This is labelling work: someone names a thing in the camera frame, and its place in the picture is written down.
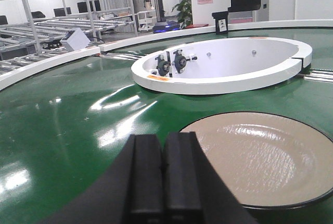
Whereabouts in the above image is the green potted plant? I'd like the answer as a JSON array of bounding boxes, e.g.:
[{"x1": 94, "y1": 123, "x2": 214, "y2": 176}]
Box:
[{"x1": 172, "y1": 0, "x2": 193, "y2": 29}]

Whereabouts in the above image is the white box on rack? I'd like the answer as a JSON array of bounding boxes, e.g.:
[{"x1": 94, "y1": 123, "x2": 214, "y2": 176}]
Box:
[{"x1": 60, "y1": 28, "x2": 90, "y2": 52}]

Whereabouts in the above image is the white inner conveyor ring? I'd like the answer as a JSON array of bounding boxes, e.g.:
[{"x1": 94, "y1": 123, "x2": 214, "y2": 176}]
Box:
[{"x1": 131, "y1": 36, "x2": 313, "y2": 95}]

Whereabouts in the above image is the white rolling cart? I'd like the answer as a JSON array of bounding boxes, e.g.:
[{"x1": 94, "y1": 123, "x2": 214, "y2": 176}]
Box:
[{"x1": 137, "y1": 10, "x2": 157, "y2": 32}]

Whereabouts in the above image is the small black sign stand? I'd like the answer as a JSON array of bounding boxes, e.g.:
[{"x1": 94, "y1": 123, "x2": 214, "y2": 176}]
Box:
[{"x1": 212, "y1": 11, "x2": 228, "y2": 34}]

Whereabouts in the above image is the metal roller rack shelving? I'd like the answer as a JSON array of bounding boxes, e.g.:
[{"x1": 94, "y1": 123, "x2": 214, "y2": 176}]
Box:
[{"x1": 1, "y1": 0, "x2": 136, "y2": 74}]

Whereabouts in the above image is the white outer conveyor rim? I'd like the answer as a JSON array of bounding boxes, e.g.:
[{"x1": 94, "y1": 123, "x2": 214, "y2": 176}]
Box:
[{"x1": 1, "y1": 19, "x2": 332, "y2": 90}]

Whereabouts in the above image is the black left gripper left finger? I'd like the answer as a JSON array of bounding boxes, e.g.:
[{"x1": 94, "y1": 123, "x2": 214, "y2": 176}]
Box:
[{"x1": 41, "y1": 134, "x2": 164, "y2": 223}]

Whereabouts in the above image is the black bearing mount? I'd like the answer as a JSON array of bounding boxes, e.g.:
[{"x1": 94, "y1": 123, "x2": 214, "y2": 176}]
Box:
[
  {"x1": 173, "y1": 49, "x2": 198, "y2": 73},
  {"x1": 156, "y1": 54, "x2": 171, "y2": 77}
]

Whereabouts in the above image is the beige plate black rim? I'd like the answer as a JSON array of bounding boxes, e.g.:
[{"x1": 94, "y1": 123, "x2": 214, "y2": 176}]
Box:
[{"x1": 183, "y1": 111, "x2": 332, "y2": 208}]

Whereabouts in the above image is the black bearing mount right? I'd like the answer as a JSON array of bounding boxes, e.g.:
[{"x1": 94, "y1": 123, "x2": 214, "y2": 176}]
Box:
[{"x1": 173, "y1": 49, "x2": 198, "y2": 73}]

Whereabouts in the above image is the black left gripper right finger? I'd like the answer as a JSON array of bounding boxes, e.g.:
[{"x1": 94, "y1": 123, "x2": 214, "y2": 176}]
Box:
[{"x1": 163, "y1": 132, "x2": 257, "y2": 223}]

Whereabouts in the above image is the black bearing mount left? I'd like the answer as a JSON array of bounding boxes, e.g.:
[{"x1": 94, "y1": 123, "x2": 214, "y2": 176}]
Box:
[{"x1": 156, "y1": 54, "x2": 171, "y2": 77}]

